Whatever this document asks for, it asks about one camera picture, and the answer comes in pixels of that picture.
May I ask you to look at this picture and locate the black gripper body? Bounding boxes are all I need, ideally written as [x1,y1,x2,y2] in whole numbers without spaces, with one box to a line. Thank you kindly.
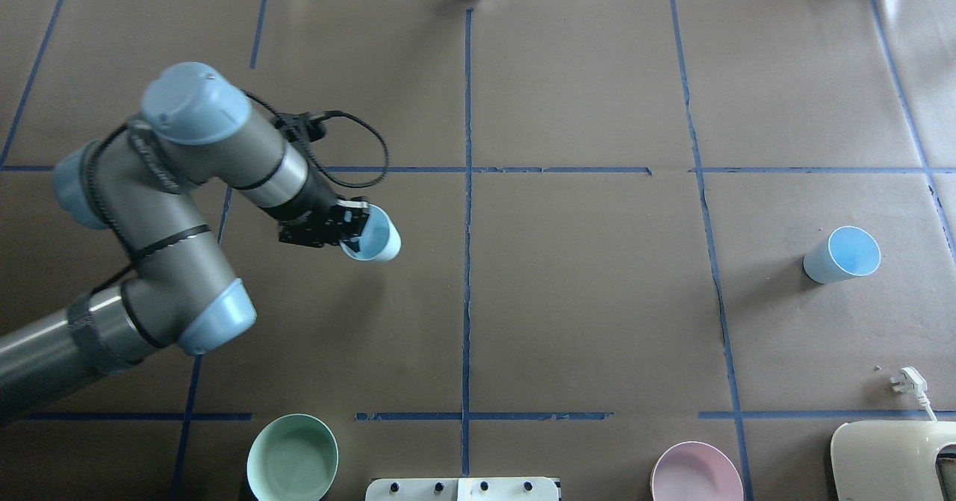
[278,197,369,248]

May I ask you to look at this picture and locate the green bowl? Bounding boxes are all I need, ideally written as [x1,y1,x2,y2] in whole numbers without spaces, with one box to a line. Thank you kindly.
[246,414,339,500]

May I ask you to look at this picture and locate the light blue cup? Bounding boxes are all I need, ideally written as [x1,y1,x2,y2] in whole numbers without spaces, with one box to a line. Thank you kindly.
[339,205,402,263]
[802,225,882,284]

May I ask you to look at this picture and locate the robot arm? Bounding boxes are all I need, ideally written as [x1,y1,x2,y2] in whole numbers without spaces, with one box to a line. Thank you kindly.
[1,62,371,425]

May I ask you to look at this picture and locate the pink bowl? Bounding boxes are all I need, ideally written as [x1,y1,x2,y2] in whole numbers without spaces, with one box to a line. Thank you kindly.
[649,442,745,500]

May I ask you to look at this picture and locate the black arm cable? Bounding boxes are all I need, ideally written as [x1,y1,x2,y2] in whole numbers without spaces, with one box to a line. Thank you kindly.
[243,90,391,190]

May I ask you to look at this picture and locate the white power plug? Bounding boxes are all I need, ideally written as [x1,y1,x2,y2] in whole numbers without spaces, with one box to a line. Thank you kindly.
[889,366,938,422]

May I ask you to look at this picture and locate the cream toaster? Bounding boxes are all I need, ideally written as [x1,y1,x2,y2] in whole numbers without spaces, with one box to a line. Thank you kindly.
[830,420,955,500]

